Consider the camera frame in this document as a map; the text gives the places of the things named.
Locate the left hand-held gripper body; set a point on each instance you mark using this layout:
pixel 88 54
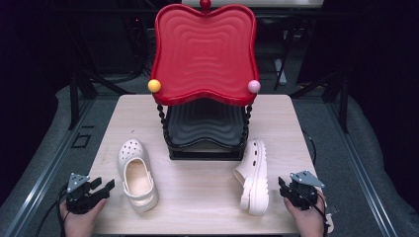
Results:
pixel 79 199

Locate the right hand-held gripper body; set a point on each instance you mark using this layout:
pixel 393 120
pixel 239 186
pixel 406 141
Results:
pixel 303 192

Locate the cream clog shoe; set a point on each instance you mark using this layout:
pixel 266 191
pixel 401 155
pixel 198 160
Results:
pixel 136 177
pixel 255 184

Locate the red and black shoe rack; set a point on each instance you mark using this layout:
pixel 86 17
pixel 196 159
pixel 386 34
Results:
pixel 204 49

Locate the person's left hand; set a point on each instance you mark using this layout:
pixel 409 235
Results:
pixel 77 223

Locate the person's right hand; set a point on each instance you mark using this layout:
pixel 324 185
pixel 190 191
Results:
pixel 309 222

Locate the grey tape strip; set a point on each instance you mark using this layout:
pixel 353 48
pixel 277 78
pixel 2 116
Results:
pixel 332 209

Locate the black metal stand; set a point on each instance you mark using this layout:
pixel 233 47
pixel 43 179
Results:
pixel 343 105
pixel 74 98

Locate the aluminium floor rail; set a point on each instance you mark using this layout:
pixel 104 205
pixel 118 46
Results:
pixel 42 174
pixel 362 171

